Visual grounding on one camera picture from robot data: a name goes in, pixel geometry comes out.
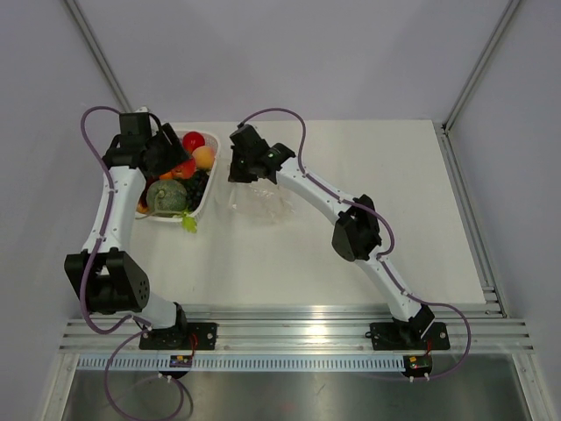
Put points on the red apple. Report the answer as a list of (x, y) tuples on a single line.
[(185, 170)]

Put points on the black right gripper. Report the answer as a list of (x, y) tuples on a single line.
[(235, 175)]

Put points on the aluminium frame post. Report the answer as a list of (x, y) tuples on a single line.
[(483, 60), (95, 48)]

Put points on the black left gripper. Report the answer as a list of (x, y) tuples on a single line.
[(176, 153)]

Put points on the clear zip top bag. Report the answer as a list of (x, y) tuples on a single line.
[(261, 201)]

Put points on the left aluminium frame post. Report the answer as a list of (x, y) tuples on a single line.
[(95, 48)]

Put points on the aluminium front rail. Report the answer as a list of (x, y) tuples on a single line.
[(342, 330)]

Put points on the right aluminium frame post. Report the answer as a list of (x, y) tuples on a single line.
[(483, 60)]

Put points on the red tomato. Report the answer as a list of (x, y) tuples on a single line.
[(192, 140)]

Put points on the peach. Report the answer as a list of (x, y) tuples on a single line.
[(204, 157)]

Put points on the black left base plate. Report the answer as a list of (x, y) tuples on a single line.
[(193, 336)]

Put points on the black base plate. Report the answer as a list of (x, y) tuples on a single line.
[(391, 336), (193, 336)]

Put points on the right aluminium side rail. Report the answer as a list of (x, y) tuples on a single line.
[(476, 241)]

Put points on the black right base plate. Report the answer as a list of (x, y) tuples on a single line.
[(391, 336)]

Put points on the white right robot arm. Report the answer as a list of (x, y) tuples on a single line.
[(356, 235)]

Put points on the white slotted cable duct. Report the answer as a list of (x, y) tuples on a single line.
[(245, 363)]

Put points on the white perforated basket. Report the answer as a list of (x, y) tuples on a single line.
[(142, 212)]

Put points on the green netted melon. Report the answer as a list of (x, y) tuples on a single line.
[(166, 196)]

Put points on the dark grape bunch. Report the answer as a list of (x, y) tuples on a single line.
[(195, 187)]

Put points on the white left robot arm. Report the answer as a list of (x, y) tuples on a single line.
[(111, 286)]

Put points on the green lettuce leaf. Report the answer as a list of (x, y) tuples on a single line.
[(188, 223)]

